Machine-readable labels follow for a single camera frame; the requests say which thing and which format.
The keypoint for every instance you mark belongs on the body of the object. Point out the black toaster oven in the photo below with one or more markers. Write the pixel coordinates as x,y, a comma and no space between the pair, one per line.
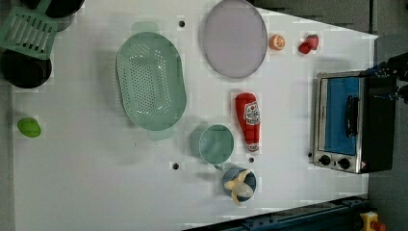
354,128

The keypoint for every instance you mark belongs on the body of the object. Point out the red toy strawberry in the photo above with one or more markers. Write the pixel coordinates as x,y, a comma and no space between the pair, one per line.
304,48

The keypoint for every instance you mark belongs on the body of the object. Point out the peeled toy banana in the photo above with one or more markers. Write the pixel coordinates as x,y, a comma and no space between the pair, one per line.
238,187

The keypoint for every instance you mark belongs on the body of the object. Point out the yellow red emergency button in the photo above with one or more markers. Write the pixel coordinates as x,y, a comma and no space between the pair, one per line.
371,222

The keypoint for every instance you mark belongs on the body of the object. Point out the green mug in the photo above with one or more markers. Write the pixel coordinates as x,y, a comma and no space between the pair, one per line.
213,143

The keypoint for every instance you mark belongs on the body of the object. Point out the black pot lower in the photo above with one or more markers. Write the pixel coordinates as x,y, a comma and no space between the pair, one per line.
23,71

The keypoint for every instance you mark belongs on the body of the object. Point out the grey round plate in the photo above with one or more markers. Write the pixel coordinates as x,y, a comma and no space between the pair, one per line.
235,38

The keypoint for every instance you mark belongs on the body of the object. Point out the pink toy strawberry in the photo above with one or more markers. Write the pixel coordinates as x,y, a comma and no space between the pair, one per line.
313,40

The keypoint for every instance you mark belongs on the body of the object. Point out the green perforated colander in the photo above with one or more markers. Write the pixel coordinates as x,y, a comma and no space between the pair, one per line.
150,77

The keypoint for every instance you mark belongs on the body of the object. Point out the black pot upper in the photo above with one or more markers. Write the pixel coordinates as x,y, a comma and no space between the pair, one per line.
57,8

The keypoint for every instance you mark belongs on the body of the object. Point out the green toy lime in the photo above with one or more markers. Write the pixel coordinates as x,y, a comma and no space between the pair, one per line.
29,127

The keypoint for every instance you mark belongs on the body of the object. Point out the orange slice toy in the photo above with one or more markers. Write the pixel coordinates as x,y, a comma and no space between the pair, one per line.
277,42

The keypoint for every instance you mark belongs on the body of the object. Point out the black pot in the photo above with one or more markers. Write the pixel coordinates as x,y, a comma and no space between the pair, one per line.
57,8
23,71

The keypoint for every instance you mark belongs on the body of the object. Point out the red plush ketchup bottle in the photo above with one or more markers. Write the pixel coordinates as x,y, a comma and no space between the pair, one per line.
248,115

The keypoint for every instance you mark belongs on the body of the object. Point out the blue cup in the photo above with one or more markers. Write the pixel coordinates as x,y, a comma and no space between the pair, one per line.
233,173

